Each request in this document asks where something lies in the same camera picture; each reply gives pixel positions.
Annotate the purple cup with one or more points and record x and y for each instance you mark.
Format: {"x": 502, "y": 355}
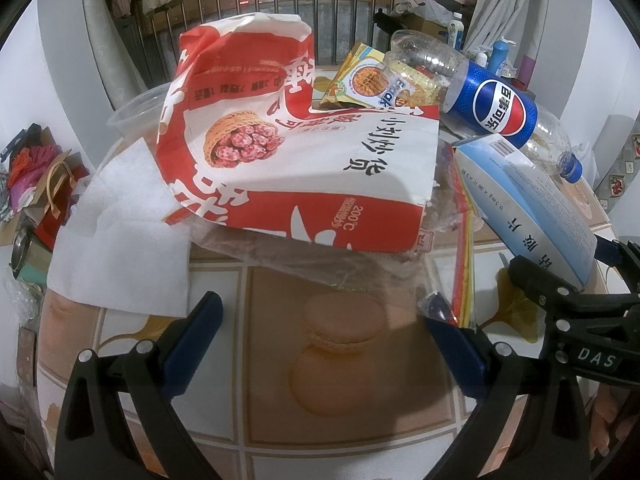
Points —
{"x": 528, "y": 70}

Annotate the black cloth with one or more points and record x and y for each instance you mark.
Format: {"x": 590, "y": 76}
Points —
{"x": 387, "y": 20}

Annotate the clear printed plastic bag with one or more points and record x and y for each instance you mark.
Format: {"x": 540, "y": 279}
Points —
{"x": 350, "y": 267}

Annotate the small white bottle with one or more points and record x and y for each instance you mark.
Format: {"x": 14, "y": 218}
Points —
{"x": 480, "y": 59}

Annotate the pile of clothes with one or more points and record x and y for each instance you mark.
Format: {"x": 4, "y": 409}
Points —
{"x": 430, "y": 2}

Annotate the clear plastic bowl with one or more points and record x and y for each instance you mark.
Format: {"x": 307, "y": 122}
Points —
{"x": 135, "y": 110}

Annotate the colourful cloth bundle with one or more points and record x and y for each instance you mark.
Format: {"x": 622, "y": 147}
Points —
{"x": 25, "y": 170}

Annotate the white paper towel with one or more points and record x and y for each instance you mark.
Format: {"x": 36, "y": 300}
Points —
{"x": 115, "y": 240}

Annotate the red white paper bag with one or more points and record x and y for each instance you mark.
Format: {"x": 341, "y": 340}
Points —
{"x": 300, "y": 170}

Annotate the plastic bottle with blue label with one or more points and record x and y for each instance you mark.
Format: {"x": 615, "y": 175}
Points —
{"x": 495, "y": 100}

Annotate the red gift bag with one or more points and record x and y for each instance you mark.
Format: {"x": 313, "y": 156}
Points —
{"x": 55, "y": 210}

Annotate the gold snack packet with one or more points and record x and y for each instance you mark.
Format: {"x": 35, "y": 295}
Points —
{"x": 357, "y": 80}

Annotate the tall white bottle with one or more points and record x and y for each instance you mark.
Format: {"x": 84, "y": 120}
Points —
{"x": 455, "y": 30}

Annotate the round metal tin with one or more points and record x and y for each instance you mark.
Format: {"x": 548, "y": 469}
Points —
{"x": 30, "y": 255}

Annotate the blue white medicine box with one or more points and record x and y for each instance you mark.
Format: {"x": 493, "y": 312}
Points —
{"x": 525, "y": 200}

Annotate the yellow blue snack wrapper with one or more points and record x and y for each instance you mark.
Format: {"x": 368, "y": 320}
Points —
{"x": 420, "y": 85}

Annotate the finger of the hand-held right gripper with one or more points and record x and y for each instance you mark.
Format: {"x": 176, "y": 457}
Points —
{"x": 545, "y": 282}
{"x": 612, "y": 252}

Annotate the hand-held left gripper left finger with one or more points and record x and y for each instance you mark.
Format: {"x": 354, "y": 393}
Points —
{"x": 195, "y": 340}

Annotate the cardboard box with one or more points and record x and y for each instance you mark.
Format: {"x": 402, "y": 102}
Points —
{"x": 425, "y": 25}

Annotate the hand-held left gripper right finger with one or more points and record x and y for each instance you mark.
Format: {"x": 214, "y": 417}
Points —
{"x": 460, "y": 355}

